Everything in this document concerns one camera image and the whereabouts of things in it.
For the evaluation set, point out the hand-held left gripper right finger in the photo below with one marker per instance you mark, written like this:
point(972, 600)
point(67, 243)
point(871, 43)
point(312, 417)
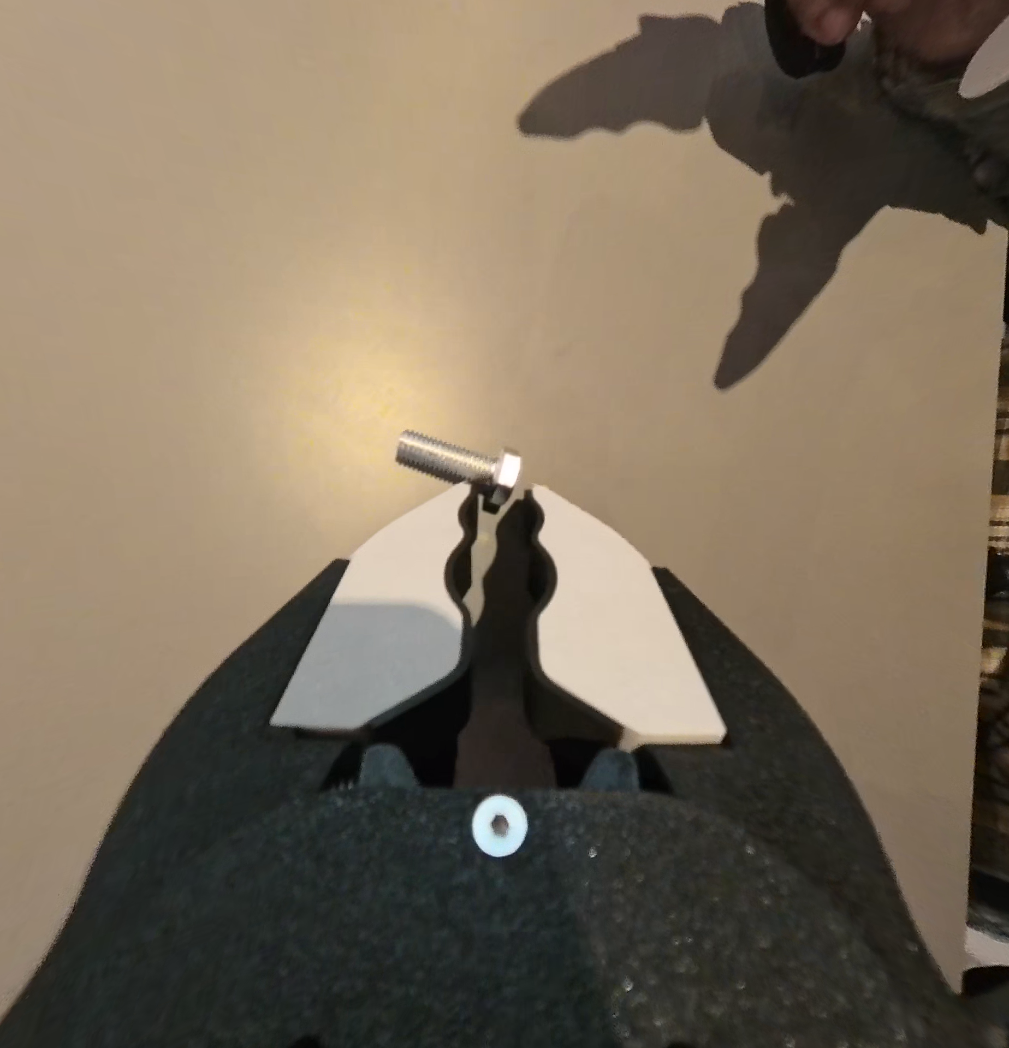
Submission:
point(619, 639)

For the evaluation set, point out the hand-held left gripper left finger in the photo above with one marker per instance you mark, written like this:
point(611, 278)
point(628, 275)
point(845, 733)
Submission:
point(373, 639)

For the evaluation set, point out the silver hex bolt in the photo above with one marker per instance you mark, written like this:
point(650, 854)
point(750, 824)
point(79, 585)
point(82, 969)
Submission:
point(439, 453)

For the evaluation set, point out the person's right hand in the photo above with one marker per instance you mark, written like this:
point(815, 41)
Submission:
point(832, 20)

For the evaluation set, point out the person's plaid shirt torso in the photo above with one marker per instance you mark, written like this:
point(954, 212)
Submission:
point(1004, 573)

